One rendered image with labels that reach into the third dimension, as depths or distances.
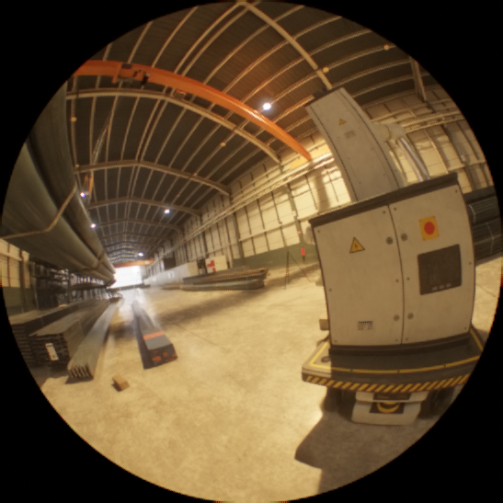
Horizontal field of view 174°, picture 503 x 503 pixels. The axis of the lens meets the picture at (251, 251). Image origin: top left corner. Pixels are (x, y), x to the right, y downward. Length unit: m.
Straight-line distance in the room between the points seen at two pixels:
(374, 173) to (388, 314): 0.72
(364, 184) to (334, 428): 1.17
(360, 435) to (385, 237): 0.73
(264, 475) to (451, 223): 0.96
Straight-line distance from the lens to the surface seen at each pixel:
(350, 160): 1.06
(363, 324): 0.60
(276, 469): 0.77
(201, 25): 9.31
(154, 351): 1.61
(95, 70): 6.20
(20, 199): 0.71
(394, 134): 1.45
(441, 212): 0.57
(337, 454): 0.78
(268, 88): 10.33
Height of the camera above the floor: 0.73
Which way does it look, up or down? 5 degrees up
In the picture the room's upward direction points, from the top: 12 degrees counter-clockwise
